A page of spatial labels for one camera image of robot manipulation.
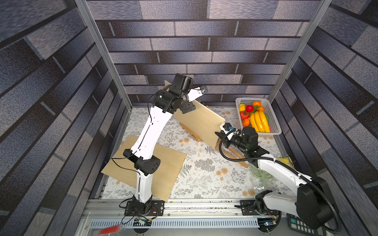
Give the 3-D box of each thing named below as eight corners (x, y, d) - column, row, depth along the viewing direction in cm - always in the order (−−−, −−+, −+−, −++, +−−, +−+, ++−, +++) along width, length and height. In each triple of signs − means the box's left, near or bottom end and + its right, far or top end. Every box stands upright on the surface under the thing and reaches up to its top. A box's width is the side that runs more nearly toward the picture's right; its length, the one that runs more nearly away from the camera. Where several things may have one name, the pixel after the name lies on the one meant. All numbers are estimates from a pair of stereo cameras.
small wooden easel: (179, 127, 109) (179, 123, 105) (181, 126, 109) (180, 122, 105) (199, 144, 99) (199, 140, 95) (201, 143, 100) (201, 139, 96)
